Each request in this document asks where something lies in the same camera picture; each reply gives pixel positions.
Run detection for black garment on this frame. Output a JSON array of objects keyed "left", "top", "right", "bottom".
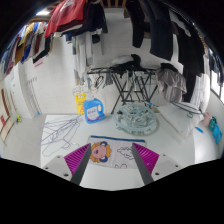
[{"left": 129, "top": 53, "right": 143, "bottom": 70}]

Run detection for teal gloves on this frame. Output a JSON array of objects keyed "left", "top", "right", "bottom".
[{"left": 208, "top": 115, "right": 223, "bottom": 145}]

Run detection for white cushion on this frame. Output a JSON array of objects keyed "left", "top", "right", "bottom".
[{"left": 111, "top": 54, "right": 134, "bottom": 66}]

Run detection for row of colourful hung clothes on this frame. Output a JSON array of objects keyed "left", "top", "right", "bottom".
[{"left": 0, "top": 0, "right": 110, "bottom": 75}]

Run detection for round pale blue peg hanger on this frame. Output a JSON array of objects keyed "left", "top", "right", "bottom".
[{"left": 113, "top": 102, "right": 160, "bottom": 136}]

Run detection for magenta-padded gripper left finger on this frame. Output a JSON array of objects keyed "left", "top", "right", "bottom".
[{"left": 42, "top": 142, "right": 93, "bottom": 186}]

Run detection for black clothes hanger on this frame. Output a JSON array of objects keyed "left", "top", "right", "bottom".
[{"left": 171, "top": 100, "right": 205, "bottom": 117}]

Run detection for blue pen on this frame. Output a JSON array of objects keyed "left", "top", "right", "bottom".
[{"left": 194, "top": 125, "right": 205, "bottom": 135}]

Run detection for black folding drying rack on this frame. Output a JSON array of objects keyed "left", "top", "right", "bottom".
[{"left": 87, "top": 65, "right": 160, "bottom": 115}]

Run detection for pink cloth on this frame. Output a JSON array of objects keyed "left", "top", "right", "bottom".
[{"left": 202, "top": 111, "right": 213, "bottom": 128}]

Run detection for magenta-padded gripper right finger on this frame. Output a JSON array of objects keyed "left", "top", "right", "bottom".
[{"left": 130, "top": 142, "right": 184, "bottom": 186}]

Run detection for grey garment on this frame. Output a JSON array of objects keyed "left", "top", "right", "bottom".
[{"left": 155, "top": 67, "right": 188, "bottom": 103}]

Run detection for yellow floor sign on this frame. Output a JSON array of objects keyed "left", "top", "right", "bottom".
[{"left": 74, "top": 93, "right": 88, "bottom": 116}]

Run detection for row of dark hung clothes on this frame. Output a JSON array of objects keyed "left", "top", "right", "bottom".
[{"left": 124, "top": 0, "right": 224, "bottom": 105}]

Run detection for blue detergent bottle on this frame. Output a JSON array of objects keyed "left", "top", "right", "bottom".
[{"left": 82, "top": 93, "right": 106, "bottom": 125}]

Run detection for purple wire hanger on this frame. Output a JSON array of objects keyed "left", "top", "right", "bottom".
[{"left": 40, "top": 114, "right": 85, "bottom": 149}]

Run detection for white folded bedding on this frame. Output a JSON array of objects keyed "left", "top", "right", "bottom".
[{"left": 158, "top": 103, "right": 205, "bottom": 140}]

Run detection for cartoon print white towel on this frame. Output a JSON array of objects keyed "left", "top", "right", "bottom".
[{"left": 87, "top": 134, "right": 147, "bottom": 170}]

